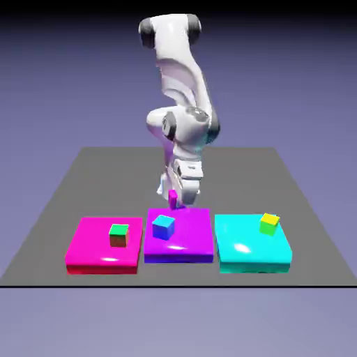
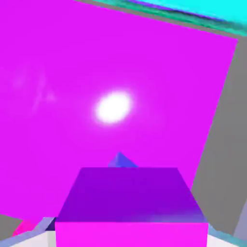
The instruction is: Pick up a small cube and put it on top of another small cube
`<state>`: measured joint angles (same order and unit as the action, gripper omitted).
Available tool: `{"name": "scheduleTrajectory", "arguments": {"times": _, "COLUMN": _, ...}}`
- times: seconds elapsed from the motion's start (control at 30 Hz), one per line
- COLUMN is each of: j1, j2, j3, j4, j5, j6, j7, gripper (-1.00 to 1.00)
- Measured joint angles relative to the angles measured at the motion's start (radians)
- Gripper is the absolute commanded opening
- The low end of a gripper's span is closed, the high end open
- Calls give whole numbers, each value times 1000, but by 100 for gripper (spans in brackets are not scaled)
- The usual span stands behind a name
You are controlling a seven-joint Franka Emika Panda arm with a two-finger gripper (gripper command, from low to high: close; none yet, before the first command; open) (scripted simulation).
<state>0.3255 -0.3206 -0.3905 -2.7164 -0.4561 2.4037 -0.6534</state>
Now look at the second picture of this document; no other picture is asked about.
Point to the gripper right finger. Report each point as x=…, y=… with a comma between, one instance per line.
x=218, y=240

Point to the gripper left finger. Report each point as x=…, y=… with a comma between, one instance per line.
x=36, y=236

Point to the small purple cube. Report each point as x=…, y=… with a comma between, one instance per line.
x=129, y=198

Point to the small blue cube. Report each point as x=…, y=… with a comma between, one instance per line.
x=122, y=161

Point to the large pale violet box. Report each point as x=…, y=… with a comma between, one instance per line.
x=242, y=222

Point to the large magenta box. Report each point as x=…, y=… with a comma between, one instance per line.
x=77, y=77

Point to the large cyan box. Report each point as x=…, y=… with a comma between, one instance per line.
x=218, y=11

